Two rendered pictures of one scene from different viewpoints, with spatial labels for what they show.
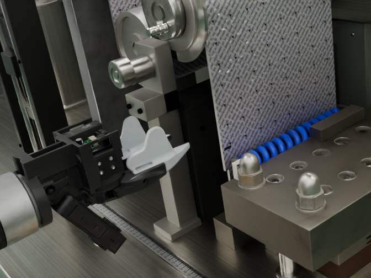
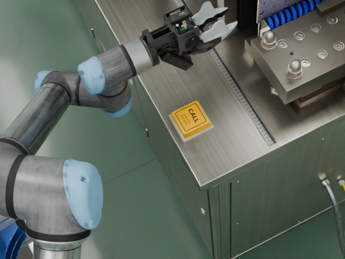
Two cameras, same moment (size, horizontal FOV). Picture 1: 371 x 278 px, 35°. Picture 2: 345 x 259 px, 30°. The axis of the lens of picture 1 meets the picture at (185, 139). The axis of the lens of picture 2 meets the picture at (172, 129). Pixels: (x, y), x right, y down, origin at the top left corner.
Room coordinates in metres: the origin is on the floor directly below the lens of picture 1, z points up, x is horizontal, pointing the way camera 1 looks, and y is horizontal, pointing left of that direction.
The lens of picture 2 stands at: (-0.17, -0.04, 2.28)
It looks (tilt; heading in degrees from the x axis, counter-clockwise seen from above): 63 degrees down; 15
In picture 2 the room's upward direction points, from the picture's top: 10 degrees counter-clockwise
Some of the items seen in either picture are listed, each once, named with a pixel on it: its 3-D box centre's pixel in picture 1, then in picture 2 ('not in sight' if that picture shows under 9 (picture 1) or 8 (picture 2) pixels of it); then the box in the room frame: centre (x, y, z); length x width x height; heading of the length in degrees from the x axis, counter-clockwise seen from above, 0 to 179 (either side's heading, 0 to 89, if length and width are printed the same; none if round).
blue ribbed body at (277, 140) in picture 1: (295, 139); (306, 7); (0.79, -0.16, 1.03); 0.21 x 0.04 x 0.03; 122
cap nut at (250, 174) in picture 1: (249, 168); (269, 38); (0.68, -0.08, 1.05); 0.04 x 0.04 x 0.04
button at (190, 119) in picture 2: not in sight; (190, 119); (0.54, 0.10, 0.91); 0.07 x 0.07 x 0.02; 32
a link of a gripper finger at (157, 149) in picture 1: (158, 148); (219, 28); (0.66, 0.03, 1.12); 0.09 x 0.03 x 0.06; 113
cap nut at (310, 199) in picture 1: (309, 189); (294, 67); (0.60, -0.14, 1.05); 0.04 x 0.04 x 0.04
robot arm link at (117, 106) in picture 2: not in sight; (107, 92); (0.54, 0.29, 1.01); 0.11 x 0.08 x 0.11; 86
